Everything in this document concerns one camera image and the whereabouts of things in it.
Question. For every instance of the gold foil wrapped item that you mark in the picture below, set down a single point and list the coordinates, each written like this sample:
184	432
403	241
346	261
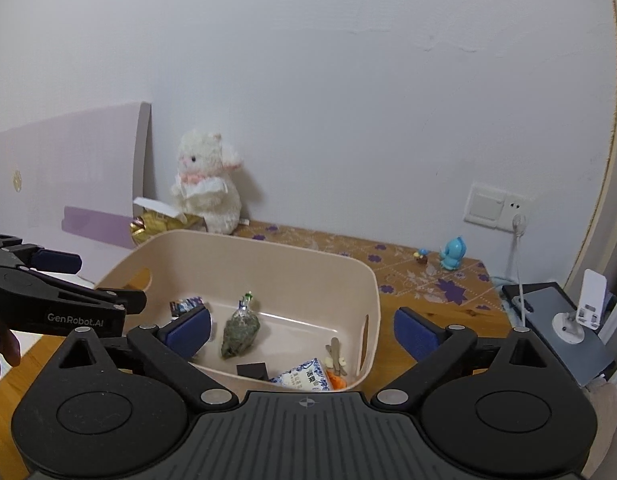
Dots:
156	225

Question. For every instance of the star printed snack packet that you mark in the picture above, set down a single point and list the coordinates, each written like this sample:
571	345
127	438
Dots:
186	305

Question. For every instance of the green tea packet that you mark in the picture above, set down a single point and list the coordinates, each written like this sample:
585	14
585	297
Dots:
241	332

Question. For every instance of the white plush lamb toy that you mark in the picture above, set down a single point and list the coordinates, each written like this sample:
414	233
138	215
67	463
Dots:
208	185

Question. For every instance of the brown stamp block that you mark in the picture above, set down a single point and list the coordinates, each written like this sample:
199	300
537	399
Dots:
252	370

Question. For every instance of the small mushroom figurine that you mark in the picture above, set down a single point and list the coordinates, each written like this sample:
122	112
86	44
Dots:
421	257

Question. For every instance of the blue white tissue packet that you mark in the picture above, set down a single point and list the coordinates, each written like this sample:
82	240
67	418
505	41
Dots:
301	375

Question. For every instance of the white paper slip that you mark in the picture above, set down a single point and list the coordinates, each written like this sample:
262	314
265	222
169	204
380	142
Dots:
156	206

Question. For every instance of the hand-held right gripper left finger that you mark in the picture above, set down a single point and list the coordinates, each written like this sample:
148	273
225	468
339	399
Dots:
188	332

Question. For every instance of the blue bird figurine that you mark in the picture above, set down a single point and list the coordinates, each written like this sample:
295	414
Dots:
452	255

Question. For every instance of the beige plastic storage bin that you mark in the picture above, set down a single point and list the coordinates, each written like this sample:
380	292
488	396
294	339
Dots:
298	300

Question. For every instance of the white phone stand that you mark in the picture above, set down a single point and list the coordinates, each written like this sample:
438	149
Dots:
590	295

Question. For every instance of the white wall switch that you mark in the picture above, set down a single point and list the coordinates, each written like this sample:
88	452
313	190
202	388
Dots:
484	205

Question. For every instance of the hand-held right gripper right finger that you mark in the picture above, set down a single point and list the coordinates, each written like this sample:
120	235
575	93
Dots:
418	335

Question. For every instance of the orange sock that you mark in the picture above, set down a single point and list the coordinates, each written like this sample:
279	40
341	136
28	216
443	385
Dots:
338	382

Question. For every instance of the person's left hand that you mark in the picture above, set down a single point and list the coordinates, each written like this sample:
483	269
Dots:
6	347

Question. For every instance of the grey laptop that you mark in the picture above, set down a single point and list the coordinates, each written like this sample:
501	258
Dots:
553	355

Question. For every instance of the pink headboard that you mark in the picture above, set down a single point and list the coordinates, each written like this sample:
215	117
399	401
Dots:
68	170

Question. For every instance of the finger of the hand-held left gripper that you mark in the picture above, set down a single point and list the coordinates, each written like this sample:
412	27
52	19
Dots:
88	296
56	261

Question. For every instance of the white wall socket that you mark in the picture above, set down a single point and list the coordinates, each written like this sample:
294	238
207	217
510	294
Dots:
515	207

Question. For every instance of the grey clothing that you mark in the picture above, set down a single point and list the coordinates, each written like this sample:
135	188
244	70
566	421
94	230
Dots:
605	410

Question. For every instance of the metal hair clip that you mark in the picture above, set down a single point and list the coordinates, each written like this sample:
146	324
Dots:
335	355

